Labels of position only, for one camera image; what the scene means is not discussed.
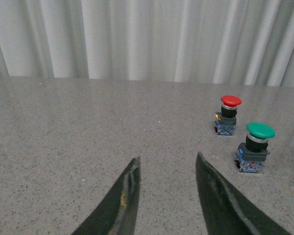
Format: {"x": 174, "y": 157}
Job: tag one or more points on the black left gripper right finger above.
{"x": 225, "y": 209}

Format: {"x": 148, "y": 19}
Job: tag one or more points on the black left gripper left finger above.
{"x": 117, "y": 212}

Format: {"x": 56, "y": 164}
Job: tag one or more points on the green mushroom push button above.
{"x": 251, "y": 154}

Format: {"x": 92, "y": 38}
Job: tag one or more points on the red mushroom push button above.
{"x": 225, "y": 122}

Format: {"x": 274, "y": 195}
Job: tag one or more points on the white pleated curtain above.
{"x": 248, "y": 42}

